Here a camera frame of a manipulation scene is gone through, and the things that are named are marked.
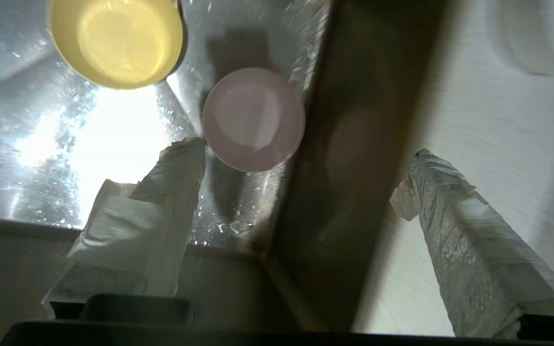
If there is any right gripper tissue-wrapped left finger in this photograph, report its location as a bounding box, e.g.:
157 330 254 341
41 137 206 319

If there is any right gripper tissue-wrapped right finger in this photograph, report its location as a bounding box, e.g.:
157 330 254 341
390 148 554 338

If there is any stainless steel sink basin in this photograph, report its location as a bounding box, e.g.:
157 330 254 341
0 0 434 333

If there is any white plastic bowl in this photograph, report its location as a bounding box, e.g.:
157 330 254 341
486 0 554 76

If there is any yellow plastic bowl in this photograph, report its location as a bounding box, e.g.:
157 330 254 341
46 0 185 91

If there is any pink plastic bowl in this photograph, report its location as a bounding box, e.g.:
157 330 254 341
202 67 306 173

